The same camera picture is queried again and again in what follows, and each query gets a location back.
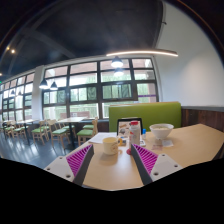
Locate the flat round red coaster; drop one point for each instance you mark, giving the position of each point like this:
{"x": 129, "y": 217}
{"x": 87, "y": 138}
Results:
{"x": 128, "y": 152}

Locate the small blue-capped tube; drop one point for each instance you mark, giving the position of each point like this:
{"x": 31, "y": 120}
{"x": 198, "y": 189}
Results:
{"x": 144, "y": 134}

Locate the white printed paper sheet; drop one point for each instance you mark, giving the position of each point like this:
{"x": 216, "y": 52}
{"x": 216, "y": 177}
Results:
{"x": 98, "y": 137}

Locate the long curved ceiling light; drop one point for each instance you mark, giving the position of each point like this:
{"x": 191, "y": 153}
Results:
{"x": 146, "y": 52}

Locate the clear red-capped drink bottle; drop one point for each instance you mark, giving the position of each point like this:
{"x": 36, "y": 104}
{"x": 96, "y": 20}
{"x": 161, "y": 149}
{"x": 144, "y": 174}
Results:
{"x": 134, "y": 136}

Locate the white bowl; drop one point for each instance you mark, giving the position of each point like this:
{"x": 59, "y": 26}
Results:
{"x": 161, "y": 131}

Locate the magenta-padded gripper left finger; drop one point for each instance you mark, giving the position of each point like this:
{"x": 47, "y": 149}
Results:
{"x": 60, "y": 166}

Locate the green upholstered bench backrest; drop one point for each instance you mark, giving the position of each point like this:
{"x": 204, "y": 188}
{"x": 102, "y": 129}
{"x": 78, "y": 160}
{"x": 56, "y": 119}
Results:
{"x": 153, "y": 111}

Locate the wooden dining table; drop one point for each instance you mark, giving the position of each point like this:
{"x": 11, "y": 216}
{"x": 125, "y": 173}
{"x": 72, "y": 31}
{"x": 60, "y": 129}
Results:
{"x": 71, "y": 119}
{"x": 26, "y": 121}

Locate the group of green-seated wooden chairs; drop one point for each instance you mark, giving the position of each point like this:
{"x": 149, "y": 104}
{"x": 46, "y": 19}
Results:
{"x": 59, "y": 131}

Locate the small white box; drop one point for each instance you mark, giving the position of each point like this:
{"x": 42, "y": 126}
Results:
{"x": 142, "y": 143}

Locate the white paper card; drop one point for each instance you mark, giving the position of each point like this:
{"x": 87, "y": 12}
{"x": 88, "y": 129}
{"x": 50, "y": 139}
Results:
{"x": 165, "y": 143}

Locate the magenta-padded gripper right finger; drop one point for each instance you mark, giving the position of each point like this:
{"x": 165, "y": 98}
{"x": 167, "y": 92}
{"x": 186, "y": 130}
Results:
{"x": 163, "y": 166}

